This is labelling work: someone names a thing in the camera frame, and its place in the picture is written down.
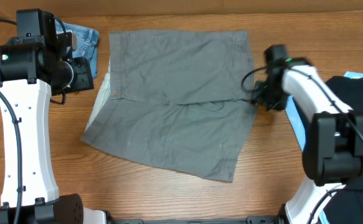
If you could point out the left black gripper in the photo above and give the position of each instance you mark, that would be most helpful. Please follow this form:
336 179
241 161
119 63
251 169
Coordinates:
85 80

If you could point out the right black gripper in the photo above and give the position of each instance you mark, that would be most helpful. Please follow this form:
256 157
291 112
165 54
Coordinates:
260 94

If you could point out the grey shorts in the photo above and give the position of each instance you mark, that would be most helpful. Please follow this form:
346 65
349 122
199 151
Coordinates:
175 101

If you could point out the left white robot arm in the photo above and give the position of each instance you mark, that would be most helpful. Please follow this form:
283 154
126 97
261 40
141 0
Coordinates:
30 74

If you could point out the light blue garment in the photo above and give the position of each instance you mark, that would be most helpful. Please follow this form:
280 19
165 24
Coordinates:
308 203

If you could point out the folded blue denim shorts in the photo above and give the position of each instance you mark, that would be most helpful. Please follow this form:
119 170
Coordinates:
86 44

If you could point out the black t-shirt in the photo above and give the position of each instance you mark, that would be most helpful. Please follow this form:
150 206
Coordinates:
355 140

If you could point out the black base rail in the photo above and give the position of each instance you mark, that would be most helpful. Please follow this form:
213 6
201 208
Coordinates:
266 219

